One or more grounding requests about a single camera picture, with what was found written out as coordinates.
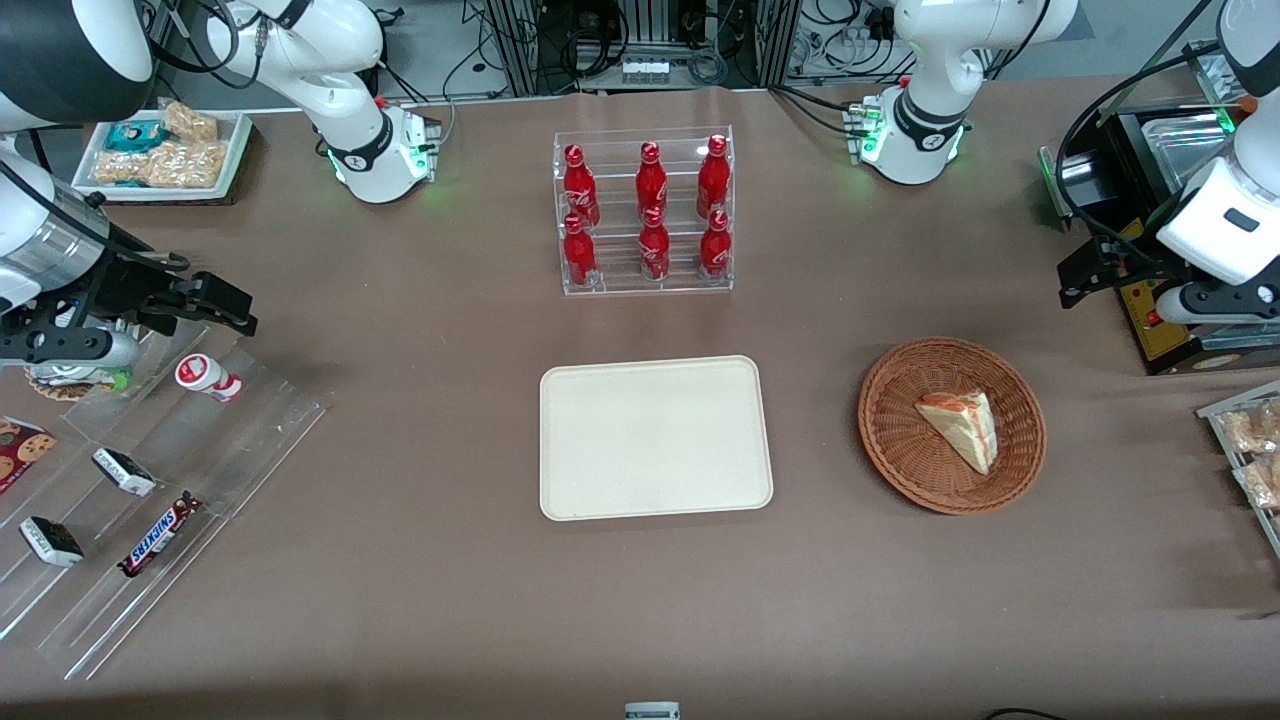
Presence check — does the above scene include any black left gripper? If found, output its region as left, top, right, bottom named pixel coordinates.
left=1058, top=236, right=1183, bottom=309

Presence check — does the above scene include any small black white snack pack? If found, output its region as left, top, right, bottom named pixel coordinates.
left=91, top=447, right=158, bottom=498
left=19, top=516, right=85, bottom=569

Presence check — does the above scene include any red cookie package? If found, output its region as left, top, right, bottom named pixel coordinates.
left=0, top=416, right=57, bottom=496

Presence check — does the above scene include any aluminium equipment frame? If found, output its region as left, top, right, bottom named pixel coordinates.
left=487, top=0, right=801, bottom=96

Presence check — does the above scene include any Snickers chocolate bar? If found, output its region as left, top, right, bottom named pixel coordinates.
left=118, top=492, right=204, bottom=578

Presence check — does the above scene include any small rice cracker bag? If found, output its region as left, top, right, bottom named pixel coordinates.
left=160, top=100, right=219, bottom=143

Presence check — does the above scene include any white red yogurt bottle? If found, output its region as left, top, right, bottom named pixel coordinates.
left=175, top=353, right=244, bottom=403

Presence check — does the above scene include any steel food pan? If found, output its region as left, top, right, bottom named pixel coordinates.
left=1142, top=113, right=1236, bottom=196

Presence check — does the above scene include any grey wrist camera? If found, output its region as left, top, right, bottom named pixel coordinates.
left=0, top=325, right=142, bottom=370
left=1158, top=283, right=1280, bottom=328

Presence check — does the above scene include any teal snack packet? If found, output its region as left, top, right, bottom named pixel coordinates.
left=105, top=120, right=166, bottom=153

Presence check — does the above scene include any green white snack cup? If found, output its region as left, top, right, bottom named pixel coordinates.
left=25, top=362, right=134, bottom=402

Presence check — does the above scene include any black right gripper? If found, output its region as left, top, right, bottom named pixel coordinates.
left=95, top=248, right=260, bottom=338

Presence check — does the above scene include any triangular sandwich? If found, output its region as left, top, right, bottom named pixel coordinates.
left=915, top=390, right=1000, bottom=476

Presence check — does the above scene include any clear acrylic stepped display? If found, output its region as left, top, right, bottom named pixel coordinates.
left=0, top=320, right=331, bottom=682

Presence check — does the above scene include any brown wicker basket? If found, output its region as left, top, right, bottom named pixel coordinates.
left=857, top=337, right=1048, bottom=516

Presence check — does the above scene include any grey bread tray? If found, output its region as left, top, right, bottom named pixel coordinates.
left=1197, top=380, right=1280, bottom=559

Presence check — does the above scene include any large peanut cracker bag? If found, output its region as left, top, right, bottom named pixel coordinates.
left=95, top=140, right=229, bottom=189

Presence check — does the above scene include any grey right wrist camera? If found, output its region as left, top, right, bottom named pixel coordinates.
left=0, top=325, right=142, bottom=370

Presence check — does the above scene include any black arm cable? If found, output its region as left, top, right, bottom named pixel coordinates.
left=1056, top=40, right=1233, bottom=263

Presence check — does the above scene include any red cola bottle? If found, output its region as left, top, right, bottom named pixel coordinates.
left=563, top=144, right=601, bottom=229
left=699, top=208, right=732, bottom=279
left=636, top=141, right=669, bottom=223
left=697, top=134, right=731, bottom=221
left=562, top=213, right=598, bottom=289
left=639, top=207, right=671, bottom=282

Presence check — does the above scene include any black food warmer machine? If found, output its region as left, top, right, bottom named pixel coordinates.
left=1038, top=45, right=1280, bottom=377

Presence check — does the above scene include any white snack tray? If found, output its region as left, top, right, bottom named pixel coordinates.
left=72, top=108, right=253, bottom=204

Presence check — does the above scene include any wrapped bread pack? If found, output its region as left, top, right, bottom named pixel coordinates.
left=1222, top=400, right=1280, bottom=456
left=1235, top=455, right=1280, bottom=511

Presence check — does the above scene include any cream plastic tray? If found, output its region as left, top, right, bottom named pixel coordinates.
left=539, top=355, right=774, bottom=522

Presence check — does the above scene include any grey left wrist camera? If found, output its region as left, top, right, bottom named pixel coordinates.
left=1158, top=283, right=1280, bottom=328

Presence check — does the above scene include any clear acrylic bottle rack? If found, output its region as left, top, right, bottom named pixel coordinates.
left=553, top=126, right=734, bottom=298

